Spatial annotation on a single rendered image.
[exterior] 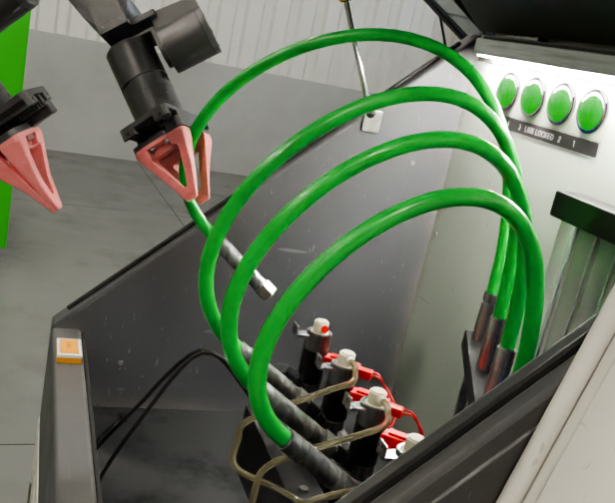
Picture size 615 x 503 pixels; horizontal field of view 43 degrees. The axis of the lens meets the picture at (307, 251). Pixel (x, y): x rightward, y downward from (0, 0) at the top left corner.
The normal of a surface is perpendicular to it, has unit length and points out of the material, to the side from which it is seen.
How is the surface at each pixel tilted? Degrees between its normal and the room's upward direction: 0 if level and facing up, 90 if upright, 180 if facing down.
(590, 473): 76
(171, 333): 90
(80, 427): 0
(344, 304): 90
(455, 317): 90
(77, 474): 0
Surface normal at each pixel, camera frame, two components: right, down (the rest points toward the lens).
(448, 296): -0.93, -0.11
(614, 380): -0.86, -0.33
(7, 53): 0.47, 0.33
